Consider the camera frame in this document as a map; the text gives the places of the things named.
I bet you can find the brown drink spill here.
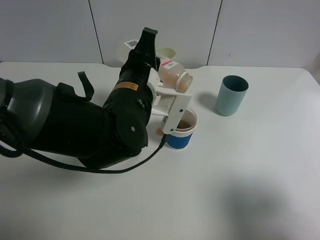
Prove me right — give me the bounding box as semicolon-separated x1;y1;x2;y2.
155;127;164;136

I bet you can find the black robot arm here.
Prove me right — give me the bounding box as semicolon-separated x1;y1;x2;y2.
0;27;160;174

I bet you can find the teal plastic cup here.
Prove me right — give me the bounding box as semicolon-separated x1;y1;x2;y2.
215;75;249;116

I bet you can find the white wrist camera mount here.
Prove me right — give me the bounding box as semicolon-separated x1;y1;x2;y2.
147;68;192;135

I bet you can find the pale yellow plastic cup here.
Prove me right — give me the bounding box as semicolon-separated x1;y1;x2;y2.
156;47;176;59

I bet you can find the clear cup with blue sleeve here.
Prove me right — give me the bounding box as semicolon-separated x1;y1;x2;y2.
167;107;198;150

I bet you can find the clear bottle with pink label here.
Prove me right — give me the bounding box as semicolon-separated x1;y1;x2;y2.
117;39;193;93

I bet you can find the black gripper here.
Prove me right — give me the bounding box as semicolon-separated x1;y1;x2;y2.
80;27;158;169

